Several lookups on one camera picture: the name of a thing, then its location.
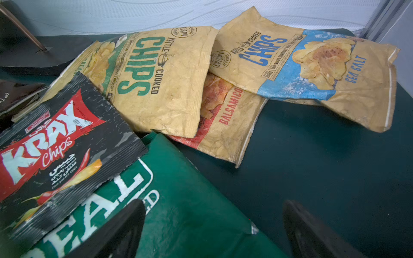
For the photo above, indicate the blue Sea Salt chips bag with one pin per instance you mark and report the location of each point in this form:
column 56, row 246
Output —
column 354, row 77

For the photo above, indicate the green-label kettle chips bag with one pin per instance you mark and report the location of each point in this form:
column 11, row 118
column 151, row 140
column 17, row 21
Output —
column 154, row 79

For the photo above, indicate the red Balsamico chips bag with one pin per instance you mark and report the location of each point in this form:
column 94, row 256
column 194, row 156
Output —
column 228, row 117

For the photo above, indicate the black Krax chips bag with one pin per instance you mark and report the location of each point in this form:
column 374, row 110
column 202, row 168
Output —
column 57, row 156

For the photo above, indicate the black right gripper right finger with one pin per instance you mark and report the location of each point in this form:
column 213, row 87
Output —
column 309, row 237

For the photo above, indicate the dark metal ornament stand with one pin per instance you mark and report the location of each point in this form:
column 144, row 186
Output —
column 23, row 53

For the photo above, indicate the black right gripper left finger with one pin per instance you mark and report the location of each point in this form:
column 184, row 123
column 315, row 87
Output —
column 118, row 238

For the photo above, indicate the green Real chips bag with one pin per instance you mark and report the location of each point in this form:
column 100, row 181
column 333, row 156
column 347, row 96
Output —
column 186, row 216

